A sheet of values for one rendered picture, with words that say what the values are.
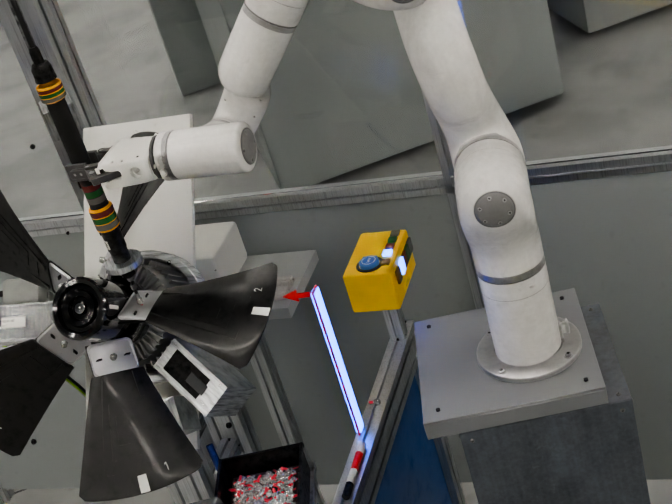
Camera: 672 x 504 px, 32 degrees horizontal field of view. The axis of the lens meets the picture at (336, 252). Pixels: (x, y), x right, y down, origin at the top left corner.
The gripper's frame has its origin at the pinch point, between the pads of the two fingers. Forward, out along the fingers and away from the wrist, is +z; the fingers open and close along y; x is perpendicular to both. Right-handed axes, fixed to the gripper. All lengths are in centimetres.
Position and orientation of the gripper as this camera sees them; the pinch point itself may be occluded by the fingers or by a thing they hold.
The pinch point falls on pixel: (83, 166)
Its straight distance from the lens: 210.0
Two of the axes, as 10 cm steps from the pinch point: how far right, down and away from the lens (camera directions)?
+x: -2.5, -8.3, -5.0
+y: 2.5, -5.5, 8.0
